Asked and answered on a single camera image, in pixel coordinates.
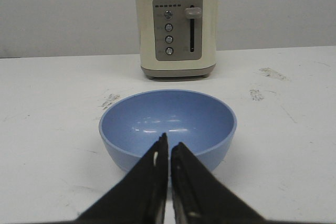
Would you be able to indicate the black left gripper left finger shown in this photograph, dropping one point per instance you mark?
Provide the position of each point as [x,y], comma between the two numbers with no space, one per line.
[140,196]

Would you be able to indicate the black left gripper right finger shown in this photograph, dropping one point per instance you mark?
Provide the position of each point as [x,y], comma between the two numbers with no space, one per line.
[199,197]

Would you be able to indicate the blue plastic bowl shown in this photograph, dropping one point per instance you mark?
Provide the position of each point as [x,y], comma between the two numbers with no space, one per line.
[205,124]

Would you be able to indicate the cream two-slot toaster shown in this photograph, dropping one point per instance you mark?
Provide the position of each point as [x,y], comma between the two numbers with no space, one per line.
[177,37]

